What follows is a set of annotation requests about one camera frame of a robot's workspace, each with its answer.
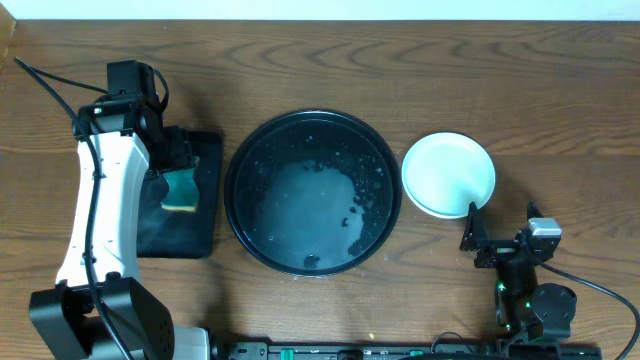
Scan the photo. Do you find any green yellow sponge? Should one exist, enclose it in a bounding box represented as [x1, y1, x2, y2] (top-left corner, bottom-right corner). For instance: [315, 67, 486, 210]
[161, 157, 200, 212]

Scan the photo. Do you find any round black tray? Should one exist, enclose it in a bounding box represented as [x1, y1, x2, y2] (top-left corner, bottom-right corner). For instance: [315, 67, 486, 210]
[224, 110, 402, 277]

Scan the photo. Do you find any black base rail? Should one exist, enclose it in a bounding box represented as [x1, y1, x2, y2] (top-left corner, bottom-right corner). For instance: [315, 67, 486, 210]
[210, 332, 603, 360]

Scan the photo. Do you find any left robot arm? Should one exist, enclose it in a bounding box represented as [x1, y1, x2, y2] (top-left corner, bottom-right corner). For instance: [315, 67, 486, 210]
[29, 60, 222, 359]

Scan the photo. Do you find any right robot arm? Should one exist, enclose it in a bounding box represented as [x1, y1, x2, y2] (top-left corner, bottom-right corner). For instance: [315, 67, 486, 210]
[460, 202, 577, 359]

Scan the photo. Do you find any black rectangular water tray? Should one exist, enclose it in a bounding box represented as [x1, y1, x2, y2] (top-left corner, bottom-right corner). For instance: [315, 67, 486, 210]
[137, 131, 223, 259]

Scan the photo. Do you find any pale green plate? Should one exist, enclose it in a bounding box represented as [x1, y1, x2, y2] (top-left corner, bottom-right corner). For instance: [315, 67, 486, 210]
[401, 132, 497, 219]

